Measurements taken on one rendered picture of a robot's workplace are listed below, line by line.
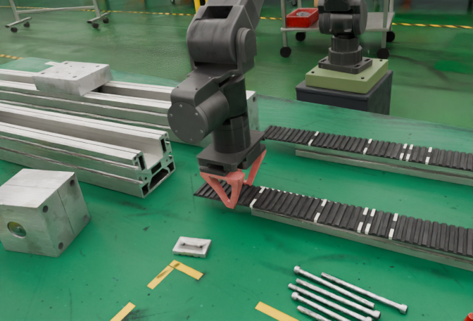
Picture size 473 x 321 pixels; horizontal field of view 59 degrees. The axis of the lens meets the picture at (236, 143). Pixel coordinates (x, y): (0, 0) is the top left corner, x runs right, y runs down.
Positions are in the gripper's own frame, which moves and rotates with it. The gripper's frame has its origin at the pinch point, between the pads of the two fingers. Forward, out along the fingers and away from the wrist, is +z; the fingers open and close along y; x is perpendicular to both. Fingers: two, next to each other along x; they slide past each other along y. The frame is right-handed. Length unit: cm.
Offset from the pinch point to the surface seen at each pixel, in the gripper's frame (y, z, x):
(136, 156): 2.5, -5.1, -17.5
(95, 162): 3.6, -2.6, -27.1
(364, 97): -49.2, 2.6, 8.2
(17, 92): -17, -3, -76
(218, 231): 6.1, 3.1, -0.5
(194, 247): 11.0, 2.4, -1.5
